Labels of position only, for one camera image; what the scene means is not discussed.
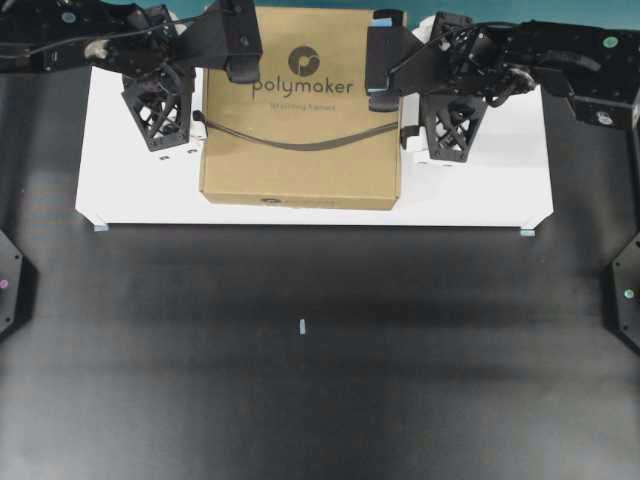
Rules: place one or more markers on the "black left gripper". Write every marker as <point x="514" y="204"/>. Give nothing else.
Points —
<point x="137" y="42"/>

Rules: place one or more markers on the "white raised stand platform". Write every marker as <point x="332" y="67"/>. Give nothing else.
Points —
<point x="504" y="183"/>

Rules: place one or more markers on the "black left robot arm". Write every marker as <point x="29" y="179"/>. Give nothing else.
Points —
<point x="40" y="37"/>

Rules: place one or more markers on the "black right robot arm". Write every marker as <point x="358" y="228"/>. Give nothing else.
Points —
<point x="596" y="70"/>

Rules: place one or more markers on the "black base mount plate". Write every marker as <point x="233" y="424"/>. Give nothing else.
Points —
<point x="19" y="280"/>
<point x="622" y="282"/>

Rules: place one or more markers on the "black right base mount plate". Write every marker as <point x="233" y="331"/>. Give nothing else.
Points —
<point x="622" y="282"/>

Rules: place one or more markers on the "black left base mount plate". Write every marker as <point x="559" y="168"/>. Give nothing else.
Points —
<point x="19" y="280"/>

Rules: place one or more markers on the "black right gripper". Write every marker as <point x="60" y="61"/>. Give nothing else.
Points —
<point x="460" y="57"/>

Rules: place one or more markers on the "brown Polymaker cardboard box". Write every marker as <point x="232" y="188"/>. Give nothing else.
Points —
<point x="303" y="134"/>

